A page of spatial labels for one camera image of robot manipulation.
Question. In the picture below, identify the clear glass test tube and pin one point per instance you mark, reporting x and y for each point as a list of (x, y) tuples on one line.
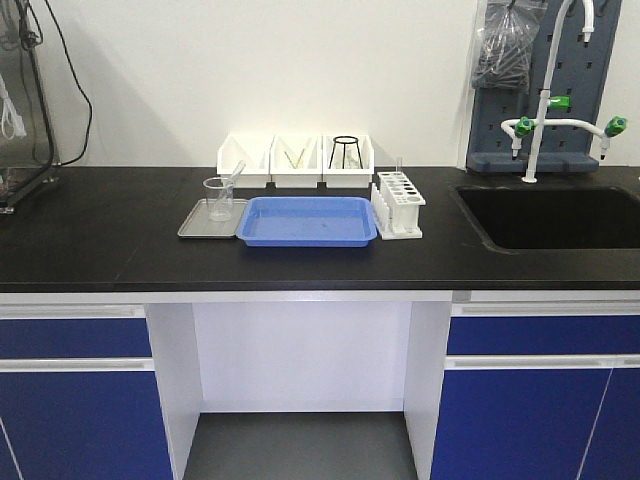
[(233, 177)]

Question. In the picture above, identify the white test tube rack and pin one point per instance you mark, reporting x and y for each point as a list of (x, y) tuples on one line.
[(396, 203)]

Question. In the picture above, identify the grey pegboard drying rack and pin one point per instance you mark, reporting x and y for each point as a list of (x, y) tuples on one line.
[(580, 74)]

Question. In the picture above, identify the blue plastic tray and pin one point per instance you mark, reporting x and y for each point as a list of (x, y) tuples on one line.
[(293, 221)]

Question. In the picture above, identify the yellow green plastic sticks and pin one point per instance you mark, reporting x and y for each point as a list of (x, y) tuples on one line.
[(295, 162)]

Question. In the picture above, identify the middle white storage bin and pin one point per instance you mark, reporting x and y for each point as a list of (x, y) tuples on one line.
[(282, 175)]

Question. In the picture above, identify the right white storage bin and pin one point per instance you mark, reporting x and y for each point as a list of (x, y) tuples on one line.
[(349, 178)]

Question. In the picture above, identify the clear glass beaker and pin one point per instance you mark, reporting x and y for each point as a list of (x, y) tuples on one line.
[(219, 198)]

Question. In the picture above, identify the grey metal tray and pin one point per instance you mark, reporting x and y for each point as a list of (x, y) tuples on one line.
[(198, 224)]

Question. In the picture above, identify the black lab sink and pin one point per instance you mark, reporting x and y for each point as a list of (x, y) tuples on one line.
[(532, 218)]

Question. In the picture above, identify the white gooseneck lab faucet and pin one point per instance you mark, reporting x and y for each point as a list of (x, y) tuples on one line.
[(518, 129)]

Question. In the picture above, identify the clear plastic bag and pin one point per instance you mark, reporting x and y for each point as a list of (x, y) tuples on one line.
[(506, 38)]

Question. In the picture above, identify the right blue cabinet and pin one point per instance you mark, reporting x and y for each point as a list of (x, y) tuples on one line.
[(539, 394)]

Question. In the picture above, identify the blue cabinet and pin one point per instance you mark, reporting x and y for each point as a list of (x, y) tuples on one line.
[(539, 394), (79, 395)]

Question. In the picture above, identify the left blue cabinet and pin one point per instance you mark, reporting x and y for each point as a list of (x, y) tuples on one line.
[(79, 395)]

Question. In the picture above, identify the clear acrylic equipment box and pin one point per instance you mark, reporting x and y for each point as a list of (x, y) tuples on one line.
[(28, 151)]

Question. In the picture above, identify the black wire tripod stand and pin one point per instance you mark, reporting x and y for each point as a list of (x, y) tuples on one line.
[(345, 153)]

